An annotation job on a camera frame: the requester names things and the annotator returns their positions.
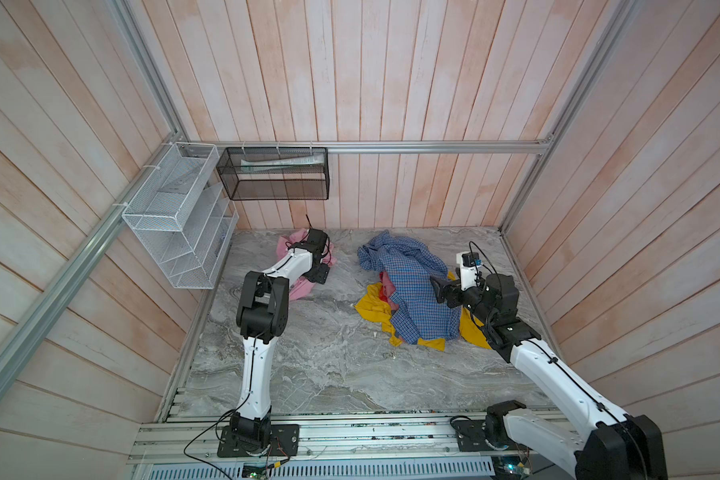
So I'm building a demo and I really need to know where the pink cloth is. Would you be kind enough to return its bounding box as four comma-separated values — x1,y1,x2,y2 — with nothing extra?
276,228,337,301

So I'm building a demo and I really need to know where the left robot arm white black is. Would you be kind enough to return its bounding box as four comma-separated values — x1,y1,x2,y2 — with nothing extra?
217,228,331,458

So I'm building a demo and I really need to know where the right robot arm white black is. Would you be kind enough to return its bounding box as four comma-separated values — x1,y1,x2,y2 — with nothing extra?
430,267,668,479

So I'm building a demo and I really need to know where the blue checkered cloth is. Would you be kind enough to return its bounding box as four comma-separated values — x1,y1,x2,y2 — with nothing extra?
357,231,461,344

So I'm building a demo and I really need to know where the red cloth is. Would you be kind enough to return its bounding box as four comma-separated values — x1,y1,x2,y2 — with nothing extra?
379,271,398,311

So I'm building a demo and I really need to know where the yellow cloth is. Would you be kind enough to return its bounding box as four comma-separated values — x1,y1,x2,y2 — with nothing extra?
355,281,491,349

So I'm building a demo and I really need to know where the paper in black basket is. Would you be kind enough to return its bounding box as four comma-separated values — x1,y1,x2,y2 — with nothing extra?
239,155,326,174

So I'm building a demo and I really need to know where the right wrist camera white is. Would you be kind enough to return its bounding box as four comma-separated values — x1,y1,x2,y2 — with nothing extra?
457,251,482,291

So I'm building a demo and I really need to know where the black wire mesh basket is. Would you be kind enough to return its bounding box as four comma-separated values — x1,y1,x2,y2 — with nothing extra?
216,146,330,201

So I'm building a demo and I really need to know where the white wire mesh shelf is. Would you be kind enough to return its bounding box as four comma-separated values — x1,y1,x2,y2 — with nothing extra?
122,142,239,290

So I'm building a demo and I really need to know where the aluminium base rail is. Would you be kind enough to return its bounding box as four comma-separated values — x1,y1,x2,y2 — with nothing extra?
125,411,583,480

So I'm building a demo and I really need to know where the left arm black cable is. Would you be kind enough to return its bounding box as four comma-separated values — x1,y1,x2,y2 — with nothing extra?
182,407,241,480

